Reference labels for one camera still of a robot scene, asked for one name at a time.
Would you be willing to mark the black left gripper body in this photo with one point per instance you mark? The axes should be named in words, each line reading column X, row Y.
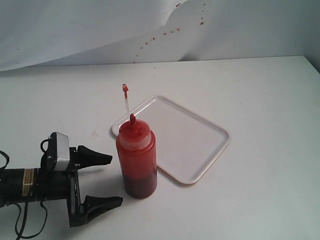
column 61, row 185

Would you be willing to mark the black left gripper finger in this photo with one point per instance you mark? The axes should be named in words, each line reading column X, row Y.
column 88, row 158
column 96, row 206

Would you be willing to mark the red squeeze sauce bottle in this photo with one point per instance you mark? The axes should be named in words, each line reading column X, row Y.
column 136, row 148

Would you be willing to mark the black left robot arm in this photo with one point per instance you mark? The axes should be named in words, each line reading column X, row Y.
column 22, row 185

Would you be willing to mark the white rectangular plastic tray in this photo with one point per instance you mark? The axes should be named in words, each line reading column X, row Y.
column 186, row 143

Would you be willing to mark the white paper backdrop sheet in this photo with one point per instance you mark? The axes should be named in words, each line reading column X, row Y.
column 94, row 32

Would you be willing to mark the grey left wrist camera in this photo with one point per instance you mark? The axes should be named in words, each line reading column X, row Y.
column 56, row 153

